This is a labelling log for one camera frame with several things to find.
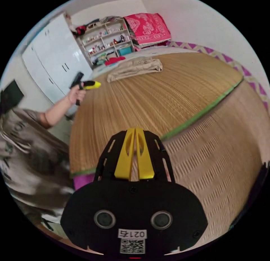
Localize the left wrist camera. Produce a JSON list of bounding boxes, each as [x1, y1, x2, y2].
[[69, 72, 84, 89]]

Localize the person's left forearm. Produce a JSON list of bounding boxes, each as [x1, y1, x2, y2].
[[39, 96, 73, 129]]

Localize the white cupboard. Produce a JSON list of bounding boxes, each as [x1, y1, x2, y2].
[[21, 13, 93, 104]]

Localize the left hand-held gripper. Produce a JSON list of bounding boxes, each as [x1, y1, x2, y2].
[[76, 80, 102, 106]]

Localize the person's left hand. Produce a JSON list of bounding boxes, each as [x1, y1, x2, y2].
[[68, 87, 86, 104]]

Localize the pile of clothes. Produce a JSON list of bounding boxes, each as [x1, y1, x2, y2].
[[93, 55, 127, 67]]

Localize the person's body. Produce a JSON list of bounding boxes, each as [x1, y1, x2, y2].
[[0, 90, 75, 232]]

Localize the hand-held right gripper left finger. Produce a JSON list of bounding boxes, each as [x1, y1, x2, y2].
[[114, 128, 135, 179]]

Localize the light brown pants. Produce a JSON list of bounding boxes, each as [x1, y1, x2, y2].
[[107, 57, 163, 83]]

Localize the white shelf with small items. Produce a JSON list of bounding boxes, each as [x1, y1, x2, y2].
[[76, 17, 135, 68]]

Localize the bed with woven mat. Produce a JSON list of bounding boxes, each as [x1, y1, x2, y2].
[[69, 41, 269, 244]]

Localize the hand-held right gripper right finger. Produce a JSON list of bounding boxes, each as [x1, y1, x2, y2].
[[135, 127, 154, 179]]

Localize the red patterned blanket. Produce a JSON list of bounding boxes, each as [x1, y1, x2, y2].
[[123, 13, 172, 48]]

